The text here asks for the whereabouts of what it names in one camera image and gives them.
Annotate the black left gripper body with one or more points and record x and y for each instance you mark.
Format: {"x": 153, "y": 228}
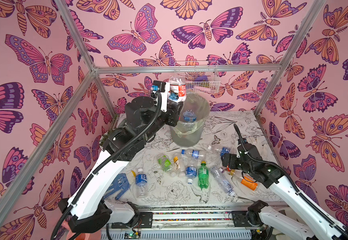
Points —
{"x": 169, "y": 118}

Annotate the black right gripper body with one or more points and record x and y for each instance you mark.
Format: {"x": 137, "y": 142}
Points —
{"x": 228, "y": 160}

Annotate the clear bottle red cap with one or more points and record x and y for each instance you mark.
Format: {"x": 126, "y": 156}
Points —
{"x": 178, "y": 91}

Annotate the clear bottle blue label large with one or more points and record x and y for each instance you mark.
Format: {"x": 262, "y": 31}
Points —
{"x": 189, "y": 116}

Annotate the long clear bottle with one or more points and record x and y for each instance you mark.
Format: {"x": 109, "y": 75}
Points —
{"x": 222, "y": 181}

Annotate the light green label bottle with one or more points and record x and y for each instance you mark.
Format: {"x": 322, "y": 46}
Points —
{"x": 167, "y": 165}

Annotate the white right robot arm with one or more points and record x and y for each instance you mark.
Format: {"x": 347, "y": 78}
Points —
{"x": 318, "y": 224}

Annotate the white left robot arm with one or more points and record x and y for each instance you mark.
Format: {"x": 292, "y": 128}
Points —
{"x": 86, "y": 211}

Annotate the grey mesh waste bin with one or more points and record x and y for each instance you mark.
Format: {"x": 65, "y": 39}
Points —
{"x": 188, "y": 134}

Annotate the white work glove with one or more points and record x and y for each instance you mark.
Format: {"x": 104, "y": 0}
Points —
{"x": 262, "y": 146}

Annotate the orange label bottle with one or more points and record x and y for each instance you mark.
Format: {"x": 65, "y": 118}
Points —
{"x": 244, "y": 180}

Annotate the green plastic bottle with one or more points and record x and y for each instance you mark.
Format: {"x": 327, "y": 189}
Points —
{"x": 203, "y": 175}

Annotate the far blue label bottle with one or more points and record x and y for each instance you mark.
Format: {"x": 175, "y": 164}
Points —
{"x": 199, "y": 155}

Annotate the blue cap bottle centre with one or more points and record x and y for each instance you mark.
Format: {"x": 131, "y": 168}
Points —
{"x": 191, "y": 170}

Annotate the yellow label small bottle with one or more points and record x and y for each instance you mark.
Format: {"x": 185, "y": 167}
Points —
{"x": 180, "y": 166}

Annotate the small blue label bottle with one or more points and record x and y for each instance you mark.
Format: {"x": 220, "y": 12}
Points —
{"x": 141, "y": 183}

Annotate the blue dotted work glove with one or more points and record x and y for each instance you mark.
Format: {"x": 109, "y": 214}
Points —
{"x": 118, "y": 187}

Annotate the white wire wall basket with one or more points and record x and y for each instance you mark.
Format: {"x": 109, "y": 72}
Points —
{"x": 200, "y": 76}

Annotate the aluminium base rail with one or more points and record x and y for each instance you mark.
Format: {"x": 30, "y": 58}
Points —
{"x": 225, "y": 222}

